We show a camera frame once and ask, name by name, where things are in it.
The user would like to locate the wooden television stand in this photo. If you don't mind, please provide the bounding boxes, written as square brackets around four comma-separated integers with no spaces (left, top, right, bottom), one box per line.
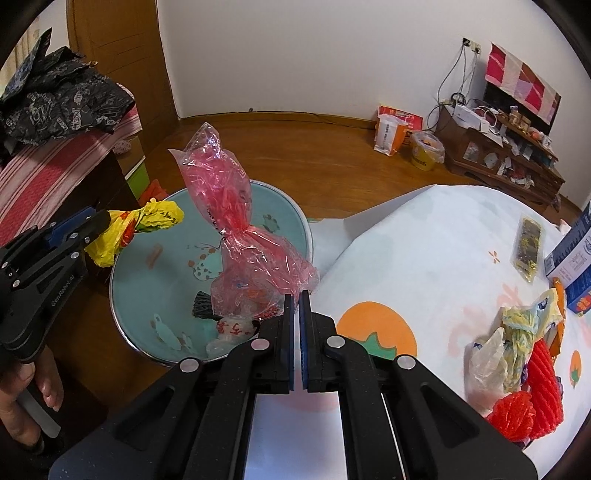
[434,104,566,208]

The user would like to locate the teal enamel basin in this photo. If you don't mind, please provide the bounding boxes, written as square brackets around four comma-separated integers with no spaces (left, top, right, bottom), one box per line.
[109,181,315,368]

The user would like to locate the yellow bucket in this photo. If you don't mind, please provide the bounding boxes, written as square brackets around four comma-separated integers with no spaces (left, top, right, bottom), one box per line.
[410,130,446,171]

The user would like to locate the white translucent plastic bag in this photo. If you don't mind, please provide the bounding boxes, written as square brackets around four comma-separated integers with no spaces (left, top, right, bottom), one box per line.
[468,328,509,407]

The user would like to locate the orange cardboard box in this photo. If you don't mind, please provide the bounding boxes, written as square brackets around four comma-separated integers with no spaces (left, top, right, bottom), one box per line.
[379,106,424,148]

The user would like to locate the person's left hand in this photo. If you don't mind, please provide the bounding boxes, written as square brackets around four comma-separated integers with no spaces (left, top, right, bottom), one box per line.
[0,342,64,455]

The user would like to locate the white paper bag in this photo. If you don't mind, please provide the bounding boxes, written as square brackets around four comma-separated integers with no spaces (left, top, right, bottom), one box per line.
[373,115,409,155]

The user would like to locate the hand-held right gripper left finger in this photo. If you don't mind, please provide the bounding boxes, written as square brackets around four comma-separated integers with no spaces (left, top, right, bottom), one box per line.
[48,293,296,480]

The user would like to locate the white flat box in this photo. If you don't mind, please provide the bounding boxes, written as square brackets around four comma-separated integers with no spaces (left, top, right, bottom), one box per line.
[455,104,490,130]

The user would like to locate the green storage drawer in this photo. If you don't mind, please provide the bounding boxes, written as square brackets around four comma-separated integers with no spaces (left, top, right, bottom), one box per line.
[126,161,149,198]

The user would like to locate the pink plastic bag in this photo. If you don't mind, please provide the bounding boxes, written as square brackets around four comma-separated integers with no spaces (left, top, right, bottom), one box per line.
[167,122,320,321]

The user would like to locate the red foam net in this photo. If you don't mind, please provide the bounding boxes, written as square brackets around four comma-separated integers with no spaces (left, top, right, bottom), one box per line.
[486,342,565,441]

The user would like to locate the television with red cloth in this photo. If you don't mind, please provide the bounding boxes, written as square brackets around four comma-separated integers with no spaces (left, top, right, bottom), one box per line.
[485,42,561,125]

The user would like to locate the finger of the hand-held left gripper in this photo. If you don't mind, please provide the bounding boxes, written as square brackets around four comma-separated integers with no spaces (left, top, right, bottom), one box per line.
[0,208,98,273]
[11,211,112,291]

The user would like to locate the pale yellow plastic bag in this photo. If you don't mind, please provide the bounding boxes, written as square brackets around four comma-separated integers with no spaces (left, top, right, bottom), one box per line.
[501,288,561,393]

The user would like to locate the dark printed cloth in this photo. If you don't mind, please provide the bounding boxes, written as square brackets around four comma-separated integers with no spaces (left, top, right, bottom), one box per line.
[0,30,137,148]

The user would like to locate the blue milk carton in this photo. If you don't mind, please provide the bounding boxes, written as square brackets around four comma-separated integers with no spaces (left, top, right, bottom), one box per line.
[564,272,591,318]

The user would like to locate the wooden door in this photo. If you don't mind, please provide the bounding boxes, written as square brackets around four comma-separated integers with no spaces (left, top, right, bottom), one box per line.
[67,0,178,139]

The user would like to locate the green snack packet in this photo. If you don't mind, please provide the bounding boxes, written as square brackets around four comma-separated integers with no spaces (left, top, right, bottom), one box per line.
[513,216,546,283]

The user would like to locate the dark grey foam net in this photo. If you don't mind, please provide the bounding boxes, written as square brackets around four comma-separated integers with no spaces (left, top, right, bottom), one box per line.
[191,291,218,320]

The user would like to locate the white milk carton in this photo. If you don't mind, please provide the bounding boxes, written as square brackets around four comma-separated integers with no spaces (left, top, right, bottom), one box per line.
[544,213,591,280]

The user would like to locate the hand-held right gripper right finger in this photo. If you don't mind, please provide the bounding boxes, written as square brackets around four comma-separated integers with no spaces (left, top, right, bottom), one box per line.
[298,290,539,480]

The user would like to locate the hanging cables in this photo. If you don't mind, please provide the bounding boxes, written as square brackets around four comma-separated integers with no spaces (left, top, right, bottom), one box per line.
[425,46,476,134]

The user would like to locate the pink striped cloth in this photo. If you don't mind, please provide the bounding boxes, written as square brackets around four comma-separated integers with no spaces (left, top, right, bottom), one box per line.
[0,106,139,236]

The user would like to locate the dark wooden cabinet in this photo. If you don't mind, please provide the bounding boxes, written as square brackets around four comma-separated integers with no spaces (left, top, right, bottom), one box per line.
[78,138,144,222]

